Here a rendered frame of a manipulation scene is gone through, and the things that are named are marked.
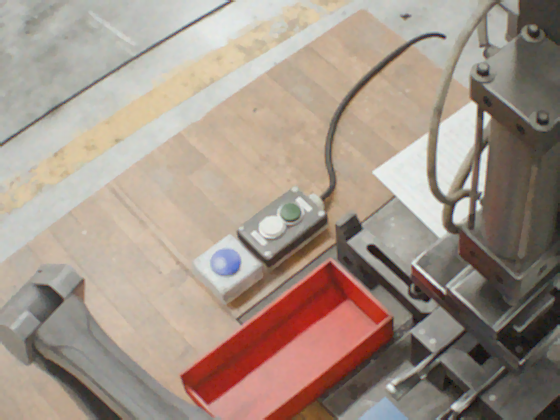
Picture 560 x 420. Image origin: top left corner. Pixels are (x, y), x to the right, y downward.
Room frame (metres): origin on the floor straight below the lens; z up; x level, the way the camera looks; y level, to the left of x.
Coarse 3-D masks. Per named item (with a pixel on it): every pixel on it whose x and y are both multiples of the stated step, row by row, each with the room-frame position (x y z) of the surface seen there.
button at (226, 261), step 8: (224, 248) 0.85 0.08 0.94; (216, 256) 0.84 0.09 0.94; (224, 256) 0.84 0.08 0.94; (232, 256) 0.84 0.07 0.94; (240, 256) 0.84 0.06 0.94; (216, 264) 0.83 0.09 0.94; (224, 264) 0.82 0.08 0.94; (232, 264) 0.82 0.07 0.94; (240, 264) 0.82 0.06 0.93; (216, 272) 0.82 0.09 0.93; (224, 272) 0.81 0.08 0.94; (232, 272) 0.81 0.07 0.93
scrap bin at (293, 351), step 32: (320, 288) 0.78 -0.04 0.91; (352, 288) 0.76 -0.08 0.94; (256, 320) 0.73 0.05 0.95; (288, 320) 0.75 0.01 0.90; (320, 320) 0.74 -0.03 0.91; (352, 320) 0.73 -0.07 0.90; (384, 320) 0.70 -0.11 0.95; (224, 352) 0.70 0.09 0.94; (256, 352) 0.71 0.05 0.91; (288, 352) 0.70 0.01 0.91; (320, 352) 0.69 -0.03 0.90; (352, 352) 0.66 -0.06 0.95; (192, 384) 0.66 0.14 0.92; (224, 384) 0.67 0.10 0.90; (256, 384) 0.66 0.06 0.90; (288, 384) 0.65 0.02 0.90; (320, 384) 0.63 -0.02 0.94; (224, 416) 0.62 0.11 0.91; (256, 416) 0.61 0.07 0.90; (288, 416) 0.60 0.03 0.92
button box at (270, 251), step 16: (432, 32) 1.23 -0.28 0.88; (400, 48) 1.18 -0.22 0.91; (384, 64) 1.15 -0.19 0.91; (336, 112) 1.07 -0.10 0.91; (288, 192) 0.93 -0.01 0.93; (272, 208) 0.91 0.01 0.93; (304, 208) 0.90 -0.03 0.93; (320, 208) 0.90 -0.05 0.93; (256, 224) 0.88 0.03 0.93; (288, 224) 0.88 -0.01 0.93; (304, 224) 0.87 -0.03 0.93; (320, 224) 0.88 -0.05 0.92; (240, 240) 0.88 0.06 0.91; (256, 240) 0.86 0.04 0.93; (272, 240) 0.86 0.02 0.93; (288, 240) 0.85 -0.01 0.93; (304, 240) 0.86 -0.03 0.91; (256, 256) 0.85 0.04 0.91; (272, 256) 0.83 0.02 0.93; (288, 256) 0.85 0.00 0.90
